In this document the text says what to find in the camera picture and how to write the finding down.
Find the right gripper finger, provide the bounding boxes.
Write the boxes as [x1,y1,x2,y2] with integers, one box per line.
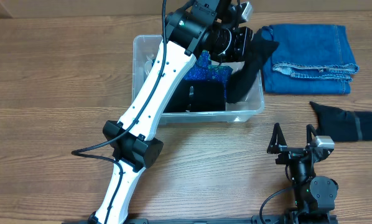
[306,124,317,144]
[267,123,287,154]

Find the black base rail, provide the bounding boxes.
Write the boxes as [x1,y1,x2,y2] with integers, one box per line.
[61,214,339,224]

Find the black garment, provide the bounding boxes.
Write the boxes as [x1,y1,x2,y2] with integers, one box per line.
[164,80,226,113]
[310,101,372,142]
[226,28,279,103]

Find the folded blue denim jeans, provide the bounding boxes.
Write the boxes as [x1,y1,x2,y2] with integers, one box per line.
[260,24,360,95]

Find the blue green sequin garment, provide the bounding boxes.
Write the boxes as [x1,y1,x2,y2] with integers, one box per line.
[182,51,233,98]

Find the clear plastic storage bin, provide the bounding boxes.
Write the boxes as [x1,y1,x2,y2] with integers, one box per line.
[132,35,264,125]

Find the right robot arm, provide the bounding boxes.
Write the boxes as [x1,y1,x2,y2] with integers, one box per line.
[259,123,339,224]

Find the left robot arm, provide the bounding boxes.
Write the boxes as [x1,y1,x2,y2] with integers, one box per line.
[87,1,253,223]

